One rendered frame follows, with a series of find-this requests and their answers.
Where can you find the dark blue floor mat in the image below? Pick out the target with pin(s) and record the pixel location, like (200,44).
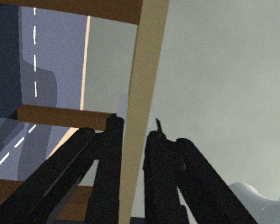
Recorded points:
(59,60)

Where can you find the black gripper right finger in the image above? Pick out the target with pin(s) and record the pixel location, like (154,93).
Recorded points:
(167,163)

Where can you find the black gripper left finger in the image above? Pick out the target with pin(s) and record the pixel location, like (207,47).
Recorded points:
(42,196)

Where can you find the small wooden stool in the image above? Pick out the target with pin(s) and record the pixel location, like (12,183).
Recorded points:
(150,17)

